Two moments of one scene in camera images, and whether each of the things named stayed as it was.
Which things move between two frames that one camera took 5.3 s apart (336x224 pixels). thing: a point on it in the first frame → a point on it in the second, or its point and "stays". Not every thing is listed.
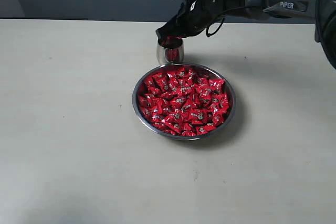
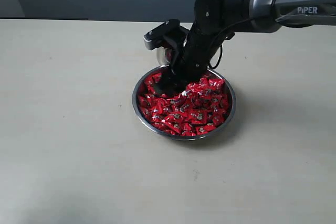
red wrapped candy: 175,116 stays
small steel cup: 170,55 stays
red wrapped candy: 216,83 stays
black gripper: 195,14 → 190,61
